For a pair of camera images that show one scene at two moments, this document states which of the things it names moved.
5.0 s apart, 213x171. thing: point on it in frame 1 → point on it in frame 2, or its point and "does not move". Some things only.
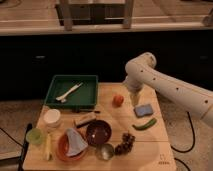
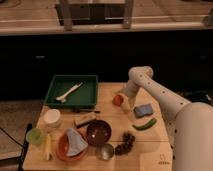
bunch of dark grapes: x=127 y=144 does not move
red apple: x=118 y=100 does not move
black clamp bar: x=25 y=149 does not move
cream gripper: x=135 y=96 → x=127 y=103
